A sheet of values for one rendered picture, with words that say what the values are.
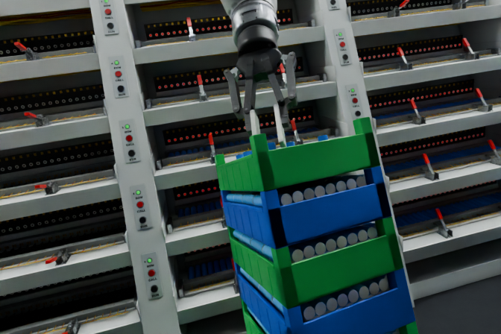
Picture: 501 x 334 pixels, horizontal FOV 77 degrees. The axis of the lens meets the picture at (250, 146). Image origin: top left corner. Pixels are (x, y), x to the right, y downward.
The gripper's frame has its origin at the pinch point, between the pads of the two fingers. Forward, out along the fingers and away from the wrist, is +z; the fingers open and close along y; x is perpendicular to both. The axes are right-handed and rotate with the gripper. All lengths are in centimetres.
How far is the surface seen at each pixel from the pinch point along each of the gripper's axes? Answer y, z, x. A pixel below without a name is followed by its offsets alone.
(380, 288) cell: 11.8, 23.6, 13.7
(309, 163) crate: 5.4, 6.8, 0.4
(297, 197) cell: 2.7, 11.1, 1.9
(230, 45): -12, -49, 25
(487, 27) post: 79, -65, 66
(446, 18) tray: 60, -61, 51
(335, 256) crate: 6.2, 19.1, 6.6
